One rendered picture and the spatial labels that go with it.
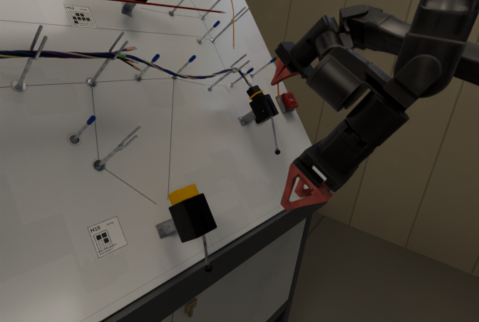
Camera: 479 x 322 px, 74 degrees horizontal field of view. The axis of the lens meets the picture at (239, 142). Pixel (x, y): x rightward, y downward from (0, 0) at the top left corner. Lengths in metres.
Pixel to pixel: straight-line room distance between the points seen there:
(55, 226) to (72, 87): 0.24
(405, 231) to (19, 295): 2.40
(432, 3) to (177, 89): 0.52
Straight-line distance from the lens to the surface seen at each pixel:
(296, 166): 0.44
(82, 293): 0.54
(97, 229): 0.55
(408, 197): 2.52
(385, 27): 0.73
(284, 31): 2.60
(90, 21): 0.74
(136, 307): 0.57
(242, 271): 0.87
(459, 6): 0.41
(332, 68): 0.43
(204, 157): 0.70
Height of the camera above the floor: 1.27
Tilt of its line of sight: 18 degrees down
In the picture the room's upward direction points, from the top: 8 degrees clockwise
